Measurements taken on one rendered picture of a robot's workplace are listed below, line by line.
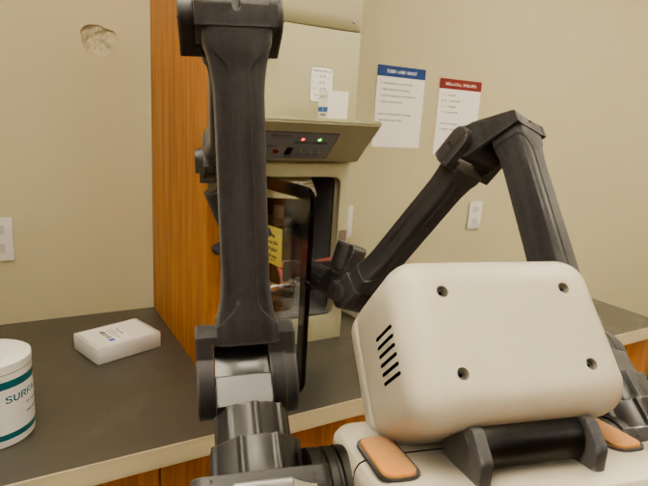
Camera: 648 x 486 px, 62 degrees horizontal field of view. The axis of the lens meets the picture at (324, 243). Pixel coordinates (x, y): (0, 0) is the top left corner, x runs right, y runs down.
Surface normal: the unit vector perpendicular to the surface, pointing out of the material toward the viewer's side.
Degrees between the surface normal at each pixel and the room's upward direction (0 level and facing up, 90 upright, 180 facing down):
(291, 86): 90
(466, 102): 90
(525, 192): 70
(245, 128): 87
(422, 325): 52
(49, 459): 0
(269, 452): 38
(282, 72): 90
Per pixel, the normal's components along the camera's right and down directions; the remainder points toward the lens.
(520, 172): -0.77, -0.27
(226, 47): 0.22, 0.18
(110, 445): 0.06, -0.97
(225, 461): -0.54, -0.45
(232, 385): 0.14, -0.63
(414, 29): 0.50, 0.22
